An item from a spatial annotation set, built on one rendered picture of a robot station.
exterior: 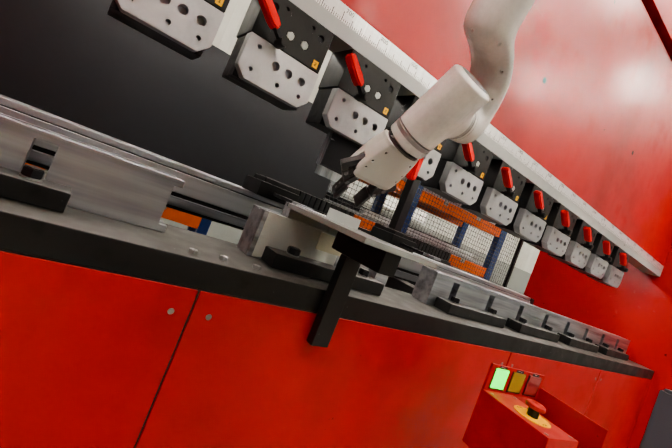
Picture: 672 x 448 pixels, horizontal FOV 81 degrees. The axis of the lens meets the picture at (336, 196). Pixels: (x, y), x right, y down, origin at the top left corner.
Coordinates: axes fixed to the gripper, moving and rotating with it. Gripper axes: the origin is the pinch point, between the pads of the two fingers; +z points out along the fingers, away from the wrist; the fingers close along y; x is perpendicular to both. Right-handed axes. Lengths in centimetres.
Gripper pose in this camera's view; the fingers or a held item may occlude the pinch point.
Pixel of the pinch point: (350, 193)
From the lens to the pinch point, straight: 81.1
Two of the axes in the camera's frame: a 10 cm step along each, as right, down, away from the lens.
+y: -7.5, -3.3, -5.8
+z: -6.4, 5.9, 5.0
